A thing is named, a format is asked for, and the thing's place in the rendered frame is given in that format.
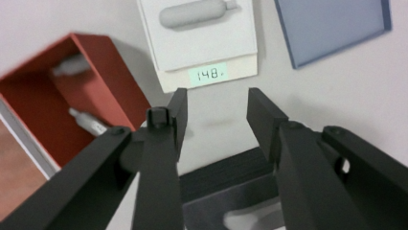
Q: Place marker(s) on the white digital scale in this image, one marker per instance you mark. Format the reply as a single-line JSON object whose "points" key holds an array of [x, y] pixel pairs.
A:
{"points": [[212, 51]]}

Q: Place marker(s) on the red open box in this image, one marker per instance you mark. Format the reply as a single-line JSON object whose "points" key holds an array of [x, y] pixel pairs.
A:
{"points": [[40, 97]]}

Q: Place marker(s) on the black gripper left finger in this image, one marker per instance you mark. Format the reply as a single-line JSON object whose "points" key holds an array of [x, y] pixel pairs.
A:
{"points": [[84, 194]]}

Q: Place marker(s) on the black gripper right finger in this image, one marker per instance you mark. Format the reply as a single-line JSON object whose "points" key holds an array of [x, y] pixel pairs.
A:
{"points": [[311, 194]]}

